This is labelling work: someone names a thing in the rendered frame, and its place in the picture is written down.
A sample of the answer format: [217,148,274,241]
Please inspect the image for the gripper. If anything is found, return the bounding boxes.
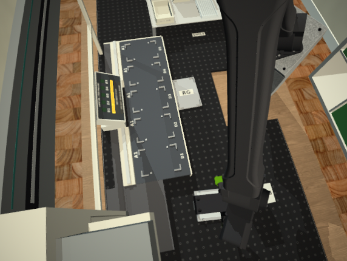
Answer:
[214,176,225,227]

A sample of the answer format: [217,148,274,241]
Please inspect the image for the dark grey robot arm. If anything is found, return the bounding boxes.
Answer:
[193,0,308,249]

